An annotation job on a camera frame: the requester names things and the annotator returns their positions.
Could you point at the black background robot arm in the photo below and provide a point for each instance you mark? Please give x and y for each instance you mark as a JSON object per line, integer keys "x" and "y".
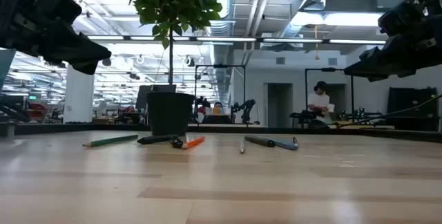
{"x": 247, "y": 108}
{"x": 304, "y": 116}
{"x": 198, "y": 106}
{"x": 362, "y": 115}

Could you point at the person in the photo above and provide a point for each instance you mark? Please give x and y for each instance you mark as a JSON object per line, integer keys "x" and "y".
{"x": 319, "y": 103}
{"x": 218, "y": 106}

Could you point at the orange pencil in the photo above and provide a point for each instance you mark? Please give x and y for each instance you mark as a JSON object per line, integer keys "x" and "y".
{"x": 195, "y": 142}

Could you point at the long ceiling light strip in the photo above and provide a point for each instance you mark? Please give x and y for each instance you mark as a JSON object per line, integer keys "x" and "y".
{"x": 224, "y": 39}

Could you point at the black table frame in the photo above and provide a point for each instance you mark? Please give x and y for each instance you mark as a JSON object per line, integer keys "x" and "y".
{"x": 86, "y": 129}

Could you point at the white pillar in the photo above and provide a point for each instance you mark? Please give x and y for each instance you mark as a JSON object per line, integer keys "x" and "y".
{"x": 78, "y": 92}

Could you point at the green leafy plant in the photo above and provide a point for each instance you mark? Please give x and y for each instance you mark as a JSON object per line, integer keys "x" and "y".
{"x": 172, "y": 2}

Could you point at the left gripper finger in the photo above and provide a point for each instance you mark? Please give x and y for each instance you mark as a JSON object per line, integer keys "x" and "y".
{"x": 76, "y": 46}
{"x": 86, "y": 67}

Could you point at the black cabinet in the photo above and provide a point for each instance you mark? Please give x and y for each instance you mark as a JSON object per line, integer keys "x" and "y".
{"x": 411, "y": 103}

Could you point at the white pencil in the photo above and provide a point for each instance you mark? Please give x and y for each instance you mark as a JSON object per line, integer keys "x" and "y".
{"x": 242, "y": 146}

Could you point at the black plant pot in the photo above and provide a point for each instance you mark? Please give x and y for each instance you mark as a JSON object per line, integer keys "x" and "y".
{"x": 169, "y": 113}

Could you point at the black pen with rubber grip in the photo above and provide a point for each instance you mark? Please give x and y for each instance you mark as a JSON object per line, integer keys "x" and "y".
{"x": 177, "y": 143}

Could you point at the black background monitor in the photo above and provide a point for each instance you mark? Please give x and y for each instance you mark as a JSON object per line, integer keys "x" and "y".
{"x": 143, "y": 96}

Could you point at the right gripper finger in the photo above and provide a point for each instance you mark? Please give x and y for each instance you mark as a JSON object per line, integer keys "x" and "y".
{"x": 393, "y": 58}
{"x": 373, "y": 78}

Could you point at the black background metal frame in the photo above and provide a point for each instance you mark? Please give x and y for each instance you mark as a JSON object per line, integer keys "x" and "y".
{"x": 221, "y": 66}
{"x": 328, "y": 69}

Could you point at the black matte pen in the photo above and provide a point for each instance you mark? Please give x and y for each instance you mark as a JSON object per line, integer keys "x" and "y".
{"x": 155, "y": 139}
{"x": 259, "y": 141}

